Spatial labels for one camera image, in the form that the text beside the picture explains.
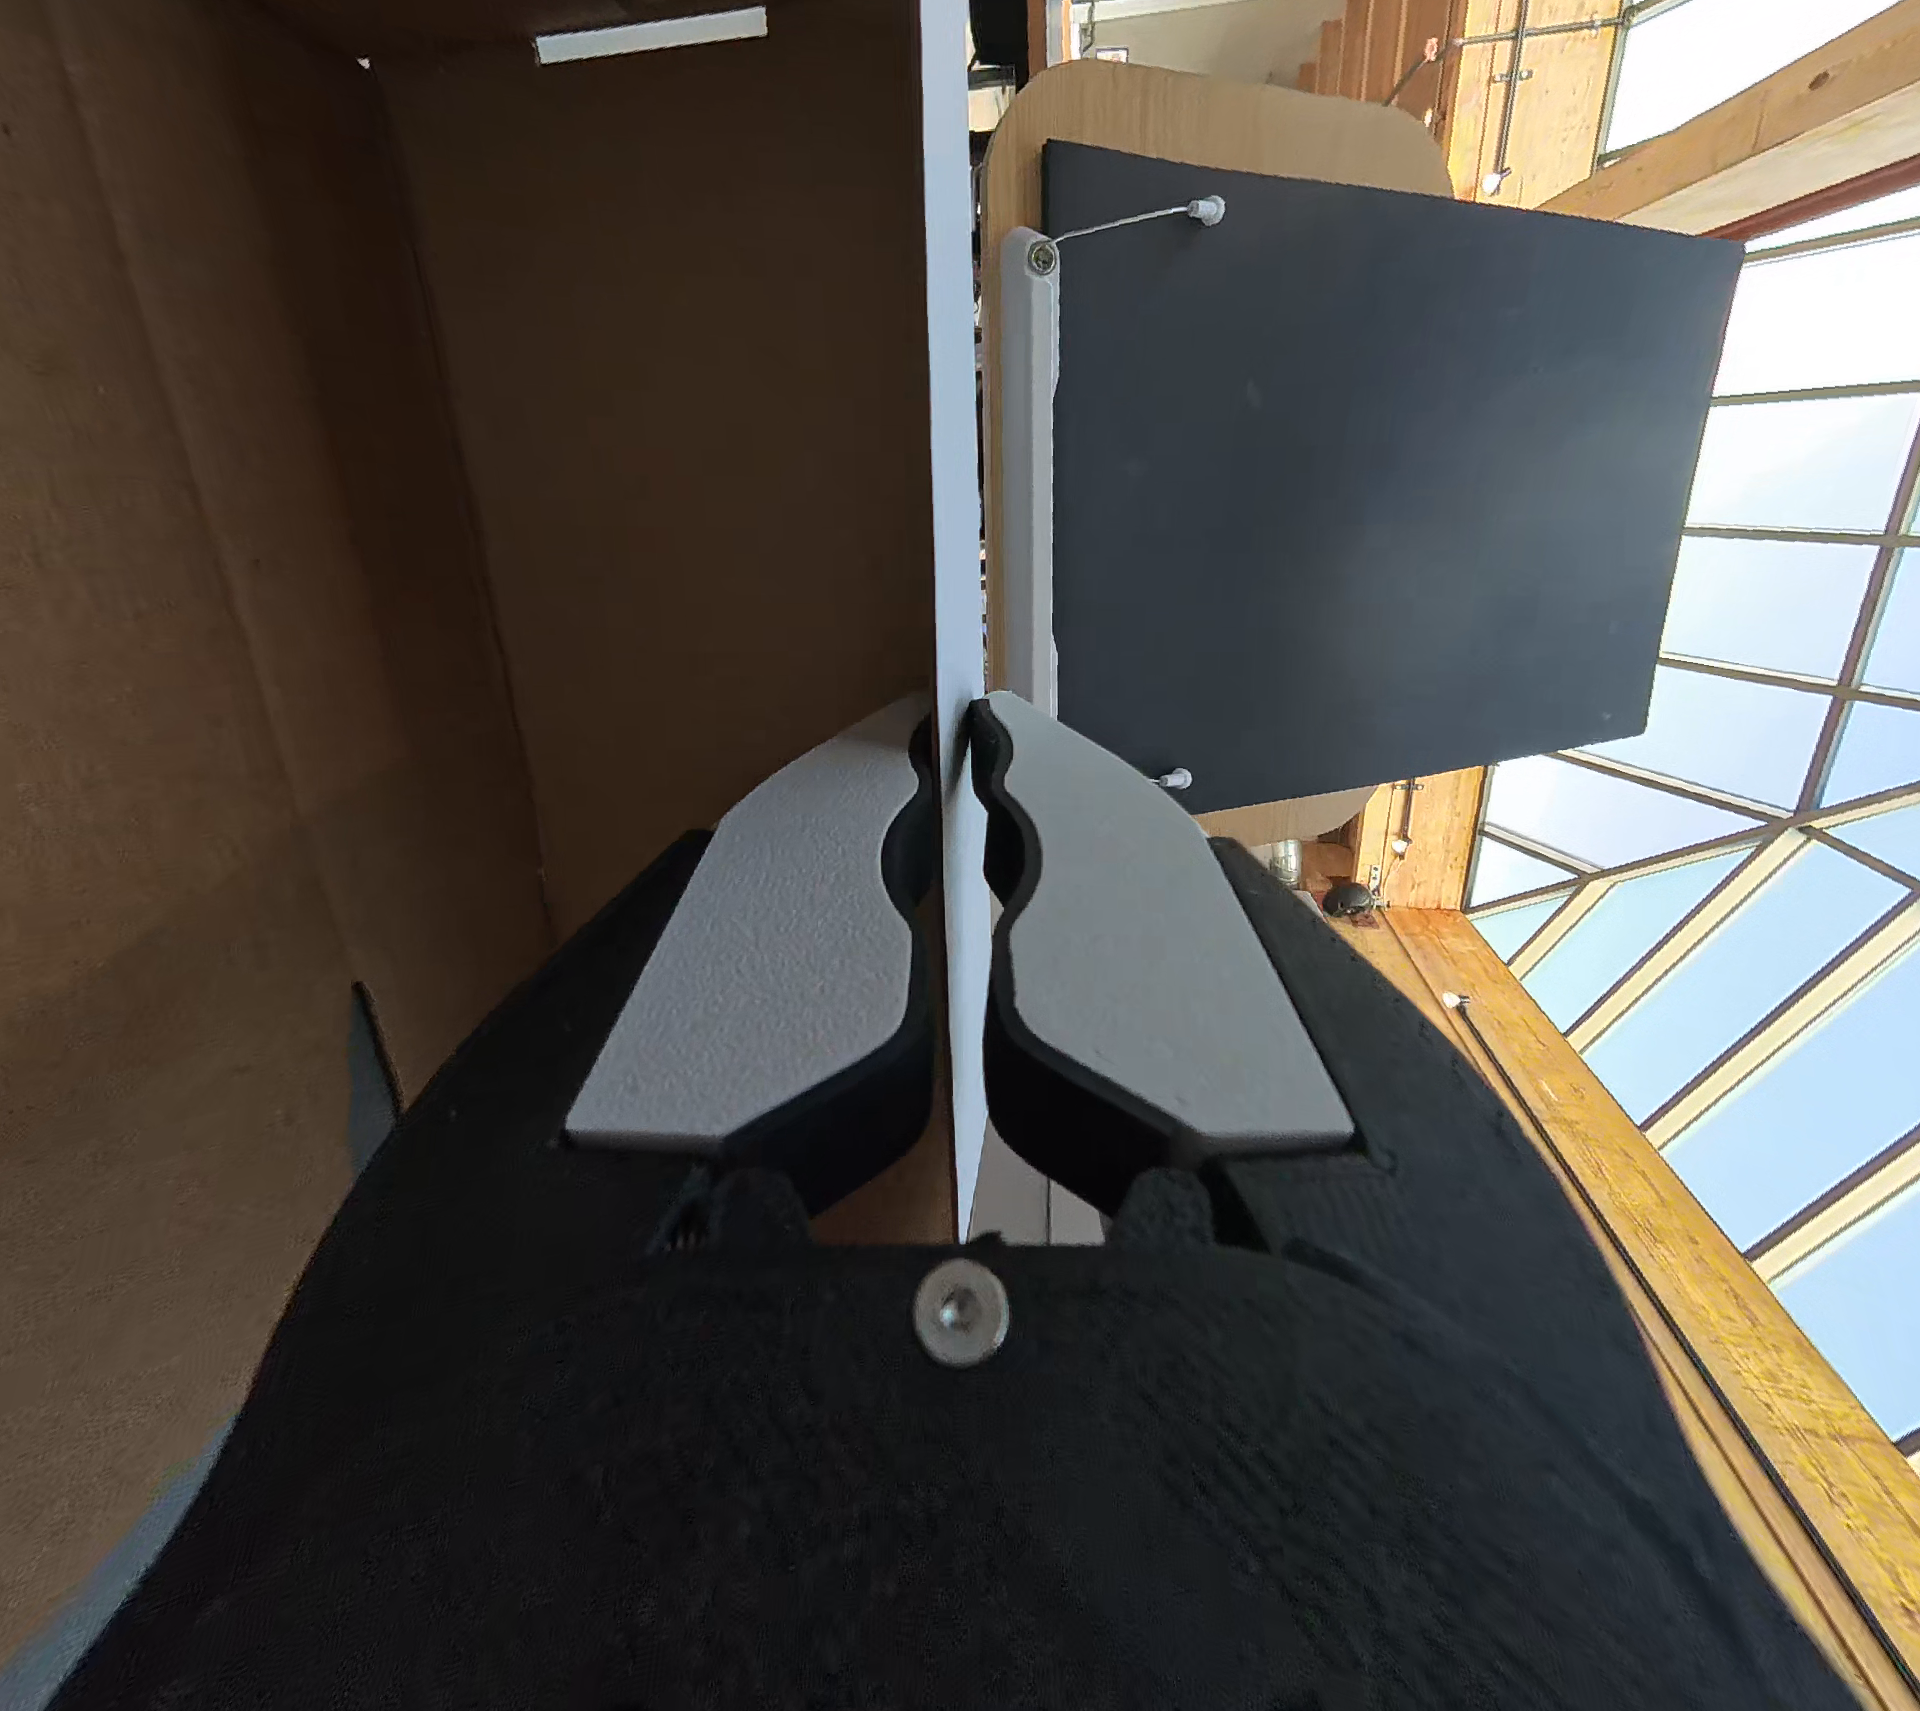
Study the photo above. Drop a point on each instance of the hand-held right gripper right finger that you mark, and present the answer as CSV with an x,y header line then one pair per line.
x,y
1163,976

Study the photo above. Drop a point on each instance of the metal pipe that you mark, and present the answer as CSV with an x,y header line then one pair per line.
x,y
1287,864

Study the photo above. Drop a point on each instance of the large glass window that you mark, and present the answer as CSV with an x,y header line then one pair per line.
x,y
1771,466

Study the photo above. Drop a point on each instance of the small black dome object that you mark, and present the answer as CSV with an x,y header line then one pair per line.
x,y
1351,898

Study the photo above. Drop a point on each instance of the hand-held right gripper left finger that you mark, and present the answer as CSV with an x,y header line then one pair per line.
x,y
758,962

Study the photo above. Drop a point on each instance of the black mat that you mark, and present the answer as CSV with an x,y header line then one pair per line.
x,y
1351,466

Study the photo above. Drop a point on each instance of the grey plastic bar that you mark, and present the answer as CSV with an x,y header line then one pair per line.
x,y
1028,466

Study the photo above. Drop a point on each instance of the brown and white cardboard box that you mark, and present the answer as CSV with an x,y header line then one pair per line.
x,y
451,466

